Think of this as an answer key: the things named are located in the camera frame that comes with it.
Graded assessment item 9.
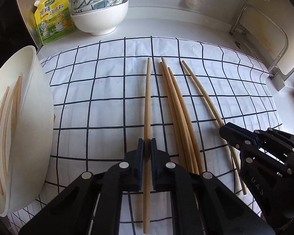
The person's right hand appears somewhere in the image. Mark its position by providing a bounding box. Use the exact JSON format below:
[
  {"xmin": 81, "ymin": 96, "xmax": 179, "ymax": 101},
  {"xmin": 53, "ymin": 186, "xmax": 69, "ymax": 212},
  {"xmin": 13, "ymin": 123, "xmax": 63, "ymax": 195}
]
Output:
[{"xmin": 259, "ymin": 212, "xmax": 266, "ymax": 222}]

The white black grid cloth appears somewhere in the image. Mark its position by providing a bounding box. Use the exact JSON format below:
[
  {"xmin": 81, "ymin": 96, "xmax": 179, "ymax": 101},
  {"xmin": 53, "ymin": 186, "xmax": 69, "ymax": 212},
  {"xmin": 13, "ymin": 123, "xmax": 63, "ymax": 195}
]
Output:
[{"xmin": 8, "ymin": 37, "xmax": 281, "ymax": 232}]

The large white plastic basin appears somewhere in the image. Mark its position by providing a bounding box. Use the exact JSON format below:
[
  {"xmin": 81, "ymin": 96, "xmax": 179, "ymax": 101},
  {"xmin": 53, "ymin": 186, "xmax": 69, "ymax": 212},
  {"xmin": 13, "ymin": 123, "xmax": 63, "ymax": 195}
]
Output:
[{"xmin": 0, "ymin": 46, "xmax": 54, "ymax": 216}]

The plain white ceramic bowl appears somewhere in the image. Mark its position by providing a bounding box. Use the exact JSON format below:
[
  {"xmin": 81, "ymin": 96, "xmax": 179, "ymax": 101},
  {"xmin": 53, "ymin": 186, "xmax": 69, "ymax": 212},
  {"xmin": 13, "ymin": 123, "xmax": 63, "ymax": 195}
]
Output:
[{"xmin": 71, "ymin": 0, "xmax": 129, "ymax": 36}]

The middle blue floral bowl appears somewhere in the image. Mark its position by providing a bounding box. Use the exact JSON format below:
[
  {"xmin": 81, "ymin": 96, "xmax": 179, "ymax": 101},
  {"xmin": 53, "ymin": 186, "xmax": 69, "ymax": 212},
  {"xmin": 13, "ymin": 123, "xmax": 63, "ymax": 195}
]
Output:
[{"xmin": 73, "ymin": 0, "xmax": 123, "ymax": 14}]

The yellow green seasoning pouch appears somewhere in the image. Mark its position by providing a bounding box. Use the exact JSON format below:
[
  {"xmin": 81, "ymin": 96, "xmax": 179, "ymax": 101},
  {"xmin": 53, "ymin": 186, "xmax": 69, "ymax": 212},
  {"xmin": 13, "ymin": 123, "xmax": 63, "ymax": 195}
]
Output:
[{"xmin": 34, "ymin": 0, "xmax": 74, "ymax": 45}]

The metal dish rack frame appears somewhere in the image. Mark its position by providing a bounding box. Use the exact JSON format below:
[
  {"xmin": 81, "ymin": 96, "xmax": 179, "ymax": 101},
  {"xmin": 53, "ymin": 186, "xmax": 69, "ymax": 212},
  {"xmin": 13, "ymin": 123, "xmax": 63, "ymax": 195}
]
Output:
[{"xmin": 230, "ymin": 4, "xmax": 294, "ymax": 76}]

